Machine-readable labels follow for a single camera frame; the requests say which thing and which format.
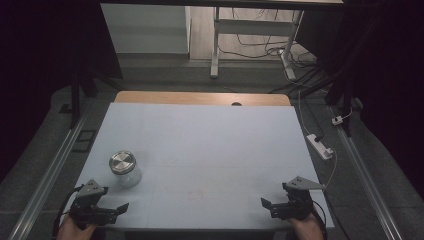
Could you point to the aluminium floor rail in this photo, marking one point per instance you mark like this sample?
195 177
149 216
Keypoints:
366 183
46 181

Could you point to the black plug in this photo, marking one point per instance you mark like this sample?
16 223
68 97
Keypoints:
319 137

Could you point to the white power strip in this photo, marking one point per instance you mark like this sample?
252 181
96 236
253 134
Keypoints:
318 146

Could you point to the person's left hand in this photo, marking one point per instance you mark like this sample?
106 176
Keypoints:
71 232

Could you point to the wooden table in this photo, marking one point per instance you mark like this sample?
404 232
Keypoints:
186 98

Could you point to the dark curtain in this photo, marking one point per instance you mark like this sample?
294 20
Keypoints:
390 83
40 66

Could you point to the person's right hand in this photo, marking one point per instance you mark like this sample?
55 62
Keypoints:
308 230

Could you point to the pale blue table mat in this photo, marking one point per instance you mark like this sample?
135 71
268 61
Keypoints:
206 156

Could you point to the round silver metal lid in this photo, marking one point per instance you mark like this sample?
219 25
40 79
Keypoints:
122 162

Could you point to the black metal stand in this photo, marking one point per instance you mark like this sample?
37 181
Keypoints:
75 100
340 90

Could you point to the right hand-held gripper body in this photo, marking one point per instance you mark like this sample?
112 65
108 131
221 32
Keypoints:
295 203

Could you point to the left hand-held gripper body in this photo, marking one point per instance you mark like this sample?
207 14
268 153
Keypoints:
88 208

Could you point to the small white adapter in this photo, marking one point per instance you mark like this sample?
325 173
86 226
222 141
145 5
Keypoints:
337 120

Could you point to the white desk frame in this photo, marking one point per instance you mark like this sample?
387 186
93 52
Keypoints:
255 27

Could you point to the black floor bracket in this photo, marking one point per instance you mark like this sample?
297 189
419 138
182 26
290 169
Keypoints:
85 140

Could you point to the clear glass jar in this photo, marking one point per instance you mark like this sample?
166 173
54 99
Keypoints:
131 178

